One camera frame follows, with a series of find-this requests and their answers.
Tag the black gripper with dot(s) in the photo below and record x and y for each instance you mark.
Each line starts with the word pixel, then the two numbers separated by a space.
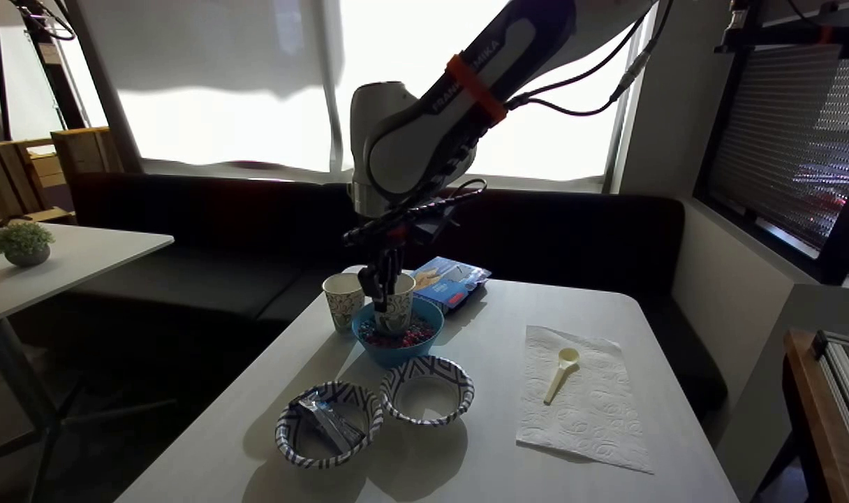
pixel 420 225

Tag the patterned paper coffee cup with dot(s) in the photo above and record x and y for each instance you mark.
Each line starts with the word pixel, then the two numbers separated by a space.
pixel 395 316

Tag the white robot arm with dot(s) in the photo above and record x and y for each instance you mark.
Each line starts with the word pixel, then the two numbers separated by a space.
pixel 411 146

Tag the blue bowl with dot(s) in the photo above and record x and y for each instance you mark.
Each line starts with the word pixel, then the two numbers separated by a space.
pixel 399 348

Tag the empty patterned bowl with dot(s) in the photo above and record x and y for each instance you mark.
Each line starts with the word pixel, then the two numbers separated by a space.
pixel 429 393

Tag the silver packet in bowl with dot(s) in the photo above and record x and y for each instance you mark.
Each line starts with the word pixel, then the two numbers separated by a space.
pixel 325 422

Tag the patterned bowl with packet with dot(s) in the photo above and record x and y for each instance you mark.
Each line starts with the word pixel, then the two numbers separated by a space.
pixel 358 407

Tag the blue snack box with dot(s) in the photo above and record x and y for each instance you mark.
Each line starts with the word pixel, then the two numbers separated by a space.
pixel 448 282

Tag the dark bench sofa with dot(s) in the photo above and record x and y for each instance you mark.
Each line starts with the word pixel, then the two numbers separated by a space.
pixel 262 246

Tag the cream plastic spoon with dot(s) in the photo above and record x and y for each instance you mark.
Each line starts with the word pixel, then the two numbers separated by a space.
pixel 565 368

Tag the white paper towel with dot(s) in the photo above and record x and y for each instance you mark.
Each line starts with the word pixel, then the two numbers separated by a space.
pixel 593 412

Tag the white side table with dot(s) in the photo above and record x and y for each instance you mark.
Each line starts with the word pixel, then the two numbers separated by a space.
pixel 78 254

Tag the wooden chair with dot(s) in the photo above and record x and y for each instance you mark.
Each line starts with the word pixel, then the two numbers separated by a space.
pixel 89 151

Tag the potted green plant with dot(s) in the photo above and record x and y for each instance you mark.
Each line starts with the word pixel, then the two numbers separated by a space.
pixel 26 245

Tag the black tripod stand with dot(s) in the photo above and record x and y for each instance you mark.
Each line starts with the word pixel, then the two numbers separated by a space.
pixel 48 30

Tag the wooden cabinet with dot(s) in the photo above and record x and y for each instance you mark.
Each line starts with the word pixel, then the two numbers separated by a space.
pixel 816 393

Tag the black window frame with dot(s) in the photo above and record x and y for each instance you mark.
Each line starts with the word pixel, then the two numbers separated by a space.
pixel 777 159

